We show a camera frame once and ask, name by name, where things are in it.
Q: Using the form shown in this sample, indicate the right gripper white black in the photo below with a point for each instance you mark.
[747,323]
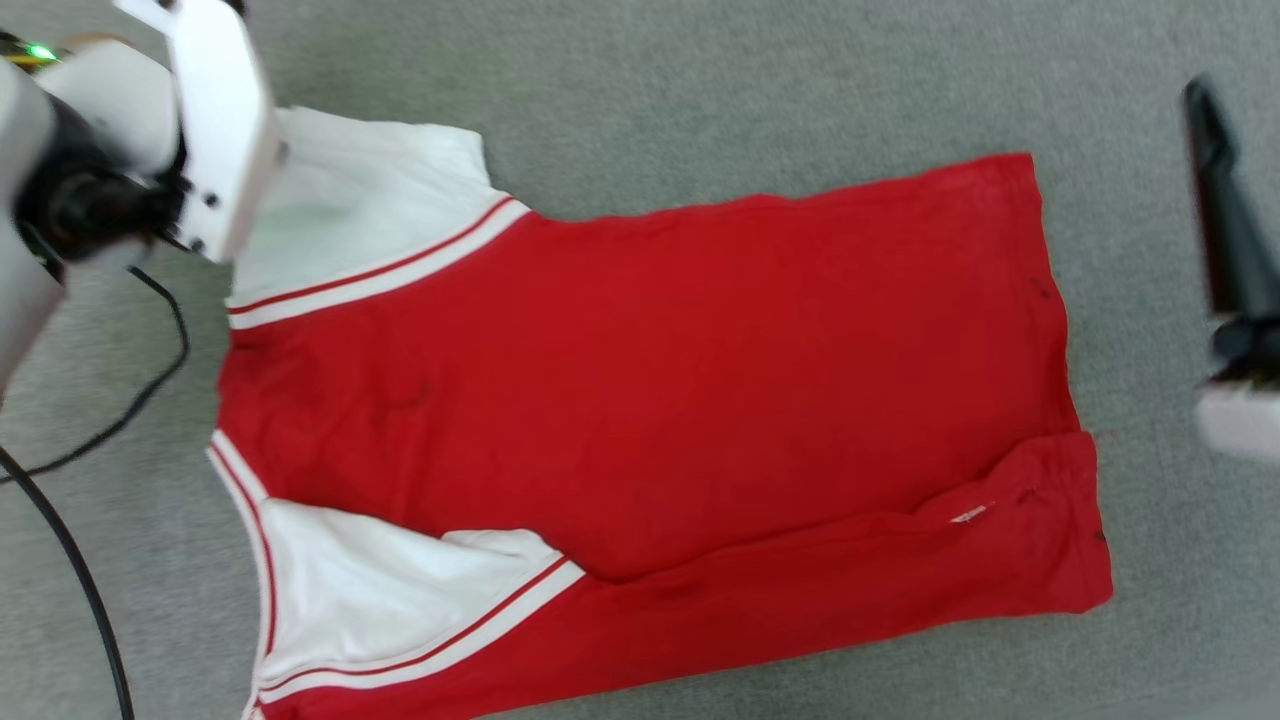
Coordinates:
[1245,400]

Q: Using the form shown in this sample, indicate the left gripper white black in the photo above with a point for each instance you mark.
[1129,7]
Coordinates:
[225,130]

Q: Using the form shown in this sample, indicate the red and white shirt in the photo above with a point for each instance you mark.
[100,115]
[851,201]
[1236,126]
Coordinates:
[650,380]

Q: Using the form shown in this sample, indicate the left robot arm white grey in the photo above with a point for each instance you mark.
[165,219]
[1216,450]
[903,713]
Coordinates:
[110,90]

